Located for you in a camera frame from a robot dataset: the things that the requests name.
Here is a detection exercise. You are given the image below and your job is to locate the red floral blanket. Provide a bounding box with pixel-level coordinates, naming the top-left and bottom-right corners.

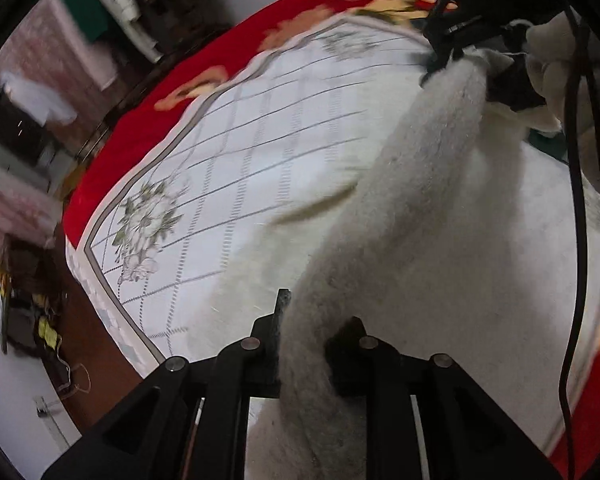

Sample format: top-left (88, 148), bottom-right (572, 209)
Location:
top-left (64, 0), bottom-right (600, 479)

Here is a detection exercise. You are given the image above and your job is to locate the white patterned bed sheet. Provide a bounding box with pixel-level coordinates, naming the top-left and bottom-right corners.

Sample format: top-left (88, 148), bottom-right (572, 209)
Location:
top-left (67, 14), bottom-right (576, 452)

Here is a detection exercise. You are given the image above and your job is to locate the pink floral curtain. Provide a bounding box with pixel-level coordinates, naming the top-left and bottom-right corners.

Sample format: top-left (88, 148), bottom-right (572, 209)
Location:
top-left (0, 0), bottom-right (129, 258)

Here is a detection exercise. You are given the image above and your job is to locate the white fluffy sweater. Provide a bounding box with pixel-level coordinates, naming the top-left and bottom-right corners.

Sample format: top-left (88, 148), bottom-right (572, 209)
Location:
top-left (213, 50), bottom-right (574, 479)

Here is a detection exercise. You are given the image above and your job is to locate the black cable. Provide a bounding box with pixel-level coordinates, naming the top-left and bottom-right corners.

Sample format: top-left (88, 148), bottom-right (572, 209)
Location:
top-left (557, 6), bottom-right (600, 480)

